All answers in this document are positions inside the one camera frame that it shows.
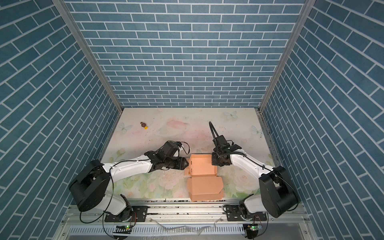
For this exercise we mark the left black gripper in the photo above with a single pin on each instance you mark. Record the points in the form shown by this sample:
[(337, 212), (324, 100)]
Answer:
[(181, 164)]

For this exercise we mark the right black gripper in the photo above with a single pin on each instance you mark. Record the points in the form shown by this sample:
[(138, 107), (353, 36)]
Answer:
[(213, 160)]

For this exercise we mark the orange cardboard paper box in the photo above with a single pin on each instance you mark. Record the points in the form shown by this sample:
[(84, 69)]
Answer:
[(203, 182)]

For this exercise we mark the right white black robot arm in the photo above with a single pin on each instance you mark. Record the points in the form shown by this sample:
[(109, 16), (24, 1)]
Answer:
[(277, 192)]

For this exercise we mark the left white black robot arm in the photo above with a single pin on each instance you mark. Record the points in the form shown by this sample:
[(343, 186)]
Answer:
[(94, 186)]

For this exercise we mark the small brown yellow toy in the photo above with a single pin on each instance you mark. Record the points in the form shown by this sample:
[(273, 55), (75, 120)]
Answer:
[(144, 125)]

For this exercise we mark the aluminium mounting rail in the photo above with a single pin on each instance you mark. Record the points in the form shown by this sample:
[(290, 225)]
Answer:
[(186, 212)]

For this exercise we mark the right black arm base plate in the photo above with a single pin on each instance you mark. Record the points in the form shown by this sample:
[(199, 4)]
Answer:
[(235, 213)]

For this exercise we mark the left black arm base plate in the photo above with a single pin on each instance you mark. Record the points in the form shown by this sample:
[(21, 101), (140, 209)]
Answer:
[(129, 214)]

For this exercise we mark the white slotted cable duct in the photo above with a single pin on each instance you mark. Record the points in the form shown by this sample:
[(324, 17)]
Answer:
[(156, 230)]

